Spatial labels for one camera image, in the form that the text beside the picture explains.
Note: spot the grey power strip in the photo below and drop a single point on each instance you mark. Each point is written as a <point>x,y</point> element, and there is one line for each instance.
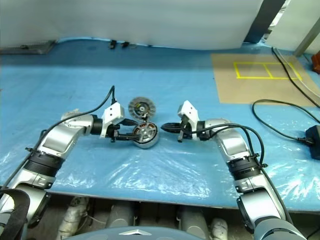
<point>30,48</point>

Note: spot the white wrapped robot foot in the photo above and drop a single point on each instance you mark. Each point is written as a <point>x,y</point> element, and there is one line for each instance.
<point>72,217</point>
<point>219,228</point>

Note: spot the brown cardboard sheet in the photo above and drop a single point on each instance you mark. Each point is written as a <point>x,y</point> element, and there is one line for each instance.
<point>230,87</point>

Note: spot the orange brown block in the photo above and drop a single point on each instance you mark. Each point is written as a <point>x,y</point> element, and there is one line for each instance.
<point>316,62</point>

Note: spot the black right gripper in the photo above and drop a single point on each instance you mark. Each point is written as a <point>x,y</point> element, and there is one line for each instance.
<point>185,132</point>

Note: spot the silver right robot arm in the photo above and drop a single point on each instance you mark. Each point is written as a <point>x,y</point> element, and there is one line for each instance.
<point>232,145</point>

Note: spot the silver motor stator copper coils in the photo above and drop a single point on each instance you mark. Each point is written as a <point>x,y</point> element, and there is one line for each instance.
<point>147,142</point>

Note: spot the blue plastic table cover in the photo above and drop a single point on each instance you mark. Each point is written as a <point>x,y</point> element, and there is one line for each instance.
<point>75,75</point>

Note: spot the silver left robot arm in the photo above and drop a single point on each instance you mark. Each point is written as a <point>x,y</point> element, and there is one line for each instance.
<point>57,140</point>

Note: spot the black power adapter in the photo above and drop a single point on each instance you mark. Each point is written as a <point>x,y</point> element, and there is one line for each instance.
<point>315,142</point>

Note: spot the grey aluminium post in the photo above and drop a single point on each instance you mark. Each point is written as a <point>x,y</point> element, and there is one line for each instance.
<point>307,37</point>

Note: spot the grey robot torso silver chevron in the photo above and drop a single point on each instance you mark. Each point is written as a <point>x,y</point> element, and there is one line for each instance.
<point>136,235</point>

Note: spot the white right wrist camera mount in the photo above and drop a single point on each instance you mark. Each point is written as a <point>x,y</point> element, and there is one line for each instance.
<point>190,110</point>

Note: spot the dark upright pillar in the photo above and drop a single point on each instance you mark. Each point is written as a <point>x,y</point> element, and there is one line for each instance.
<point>257,27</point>

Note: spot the white foam sheet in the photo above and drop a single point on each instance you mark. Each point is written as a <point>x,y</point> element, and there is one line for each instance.
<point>125,20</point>

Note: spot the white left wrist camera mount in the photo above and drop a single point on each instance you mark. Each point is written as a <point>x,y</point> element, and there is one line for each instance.
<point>112,112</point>

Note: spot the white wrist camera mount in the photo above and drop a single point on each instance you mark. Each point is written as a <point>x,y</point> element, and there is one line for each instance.
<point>112,112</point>
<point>190,110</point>

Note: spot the small black clip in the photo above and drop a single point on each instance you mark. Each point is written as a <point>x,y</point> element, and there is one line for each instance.
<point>112,45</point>
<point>125,45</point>

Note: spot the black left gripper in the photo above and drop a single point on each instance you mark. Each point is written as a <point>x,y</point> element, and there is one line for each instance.
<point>115,133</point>

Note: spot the silver finned motor end disc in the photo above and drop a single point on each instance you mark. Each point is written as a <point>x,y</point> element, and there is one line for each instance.
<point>133,107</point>

